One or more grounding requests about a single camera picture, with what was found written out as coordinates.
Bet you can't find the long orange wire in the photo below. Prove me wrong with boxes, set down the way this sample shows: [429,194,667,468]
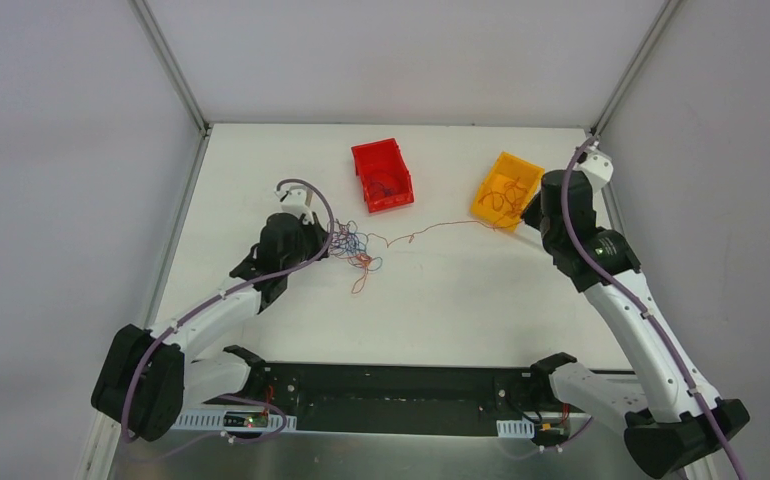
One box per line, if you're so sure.
[365,218,512,250]

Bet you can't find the orange purple wire bundle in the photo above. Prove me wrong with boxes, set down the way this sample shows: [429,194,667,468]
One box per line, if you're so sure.
[328,219,385,295]

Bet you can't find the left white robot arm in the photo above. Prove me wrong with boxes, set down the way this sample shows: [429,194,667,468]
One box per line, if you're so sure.
[91,211,329,441]

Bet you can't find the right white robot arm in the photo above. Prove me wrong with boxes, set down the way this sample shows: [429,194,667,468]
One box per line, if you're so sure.
[522,170,750,479]

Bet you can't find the yellow plastic bin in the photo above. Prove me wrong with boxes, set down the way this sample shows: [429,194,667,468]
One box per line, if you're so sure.
[470,152,545,232]

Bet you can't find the red plastic bin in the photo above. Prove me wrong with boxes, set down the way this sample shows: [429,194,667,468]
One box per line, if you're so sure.
[351,138,415,214]

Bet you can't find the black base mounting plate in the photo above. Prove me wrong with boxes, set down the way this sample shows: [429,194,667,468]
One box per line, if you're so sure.
[235,363,566,437]

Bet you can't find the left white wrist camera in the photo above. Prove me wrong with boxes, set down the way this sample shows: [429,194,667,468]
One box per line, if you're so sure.
[275,187,315,225]

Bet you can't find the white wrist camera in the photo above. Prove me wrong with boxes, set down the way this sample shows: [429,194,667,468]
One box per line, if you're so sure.
[275,187,315,225]
[575,147,614,194]

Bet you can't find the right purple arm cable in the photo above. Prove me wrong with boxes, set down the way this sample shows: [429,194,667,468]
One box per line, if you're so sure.
[559,135,751,480]

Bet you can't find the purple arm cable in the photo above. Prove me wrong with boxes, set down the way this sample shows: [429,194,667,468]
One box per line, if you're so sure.
[559,135,751,480]
[119,178,337,444]

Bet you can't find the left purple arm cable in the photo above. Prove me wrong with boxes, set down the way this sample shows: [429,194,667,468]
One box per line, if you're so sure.
[119,178,337,444]

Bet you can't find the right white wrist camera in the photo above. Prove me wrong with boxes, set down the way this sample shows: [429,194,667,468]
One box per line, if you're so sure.
[575,147,614,194]

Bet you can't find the left white cable duct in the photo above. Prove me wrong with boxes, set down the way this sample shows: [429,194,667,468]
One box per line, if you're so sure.
[171,407,297,433]

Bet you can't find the white cable duct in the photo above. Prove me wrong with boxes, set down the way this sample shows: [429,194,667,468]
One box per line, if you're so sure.
[171,407,297,433]
[496,419,535,440]

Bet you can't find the right white cable duct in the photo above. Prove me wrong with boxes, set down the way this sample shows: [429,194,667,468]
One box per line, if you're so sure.
[496,419,535,440]

